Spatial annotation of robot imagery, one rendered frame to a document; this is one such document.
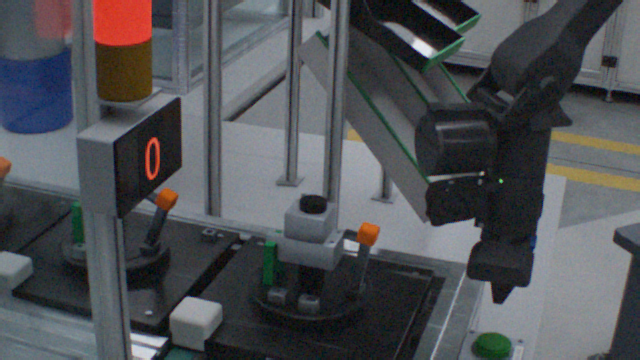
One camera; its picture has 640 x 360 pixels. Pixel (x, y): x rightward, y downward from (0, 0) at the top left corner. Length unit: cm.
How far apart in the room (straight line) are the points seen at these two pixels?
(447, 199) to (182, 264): 37
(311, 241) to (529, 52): 32
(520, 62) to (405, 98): 47
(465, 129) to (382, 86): 46
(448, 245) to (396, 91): 27
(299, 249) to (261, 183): 60
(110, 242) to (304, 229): 23
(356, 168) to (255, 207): 24
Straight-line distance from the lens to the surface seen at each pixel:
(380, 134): 116
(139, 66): 77
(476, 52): 507
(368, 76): 127
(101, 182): 77
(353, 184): 158
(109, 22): 76
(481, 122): 84
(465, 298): 108
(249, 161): 166
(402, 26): 120
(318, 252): 98
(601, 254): 146
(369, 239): 97
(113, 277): 87
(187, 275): 108
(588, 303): 132
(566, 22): 84
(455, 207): 87
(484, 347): 98
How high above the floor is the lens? 152
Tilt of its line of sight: 25 degrees down
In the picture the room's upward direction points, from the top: 3 degrees clockwise
